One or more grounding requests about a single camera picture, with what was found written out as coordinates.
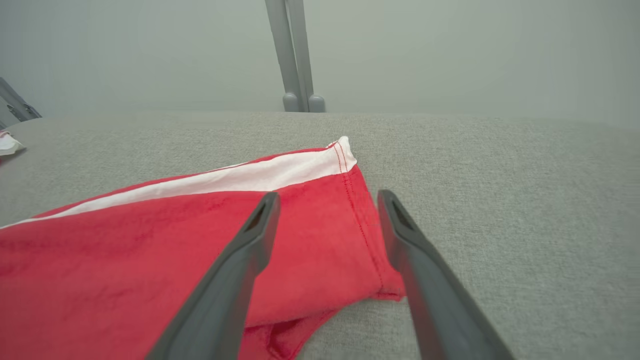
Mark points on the grey metal wheeled stand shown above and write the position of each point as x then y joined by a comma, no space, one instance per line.
17,105

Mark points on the red shorts with white stripe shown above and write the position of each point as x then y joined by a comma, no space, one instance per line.
125,260

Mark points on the grey partition post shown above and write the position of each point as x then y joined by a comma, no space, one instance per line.
287,50

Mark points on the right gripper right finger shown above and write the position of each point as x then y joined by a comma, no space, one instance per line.
440,310

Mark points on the red and white shirt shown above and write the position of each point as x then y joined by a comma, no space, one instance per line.
7,145

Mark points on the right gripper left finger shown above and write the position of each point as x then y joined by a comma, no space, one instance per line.
220,300

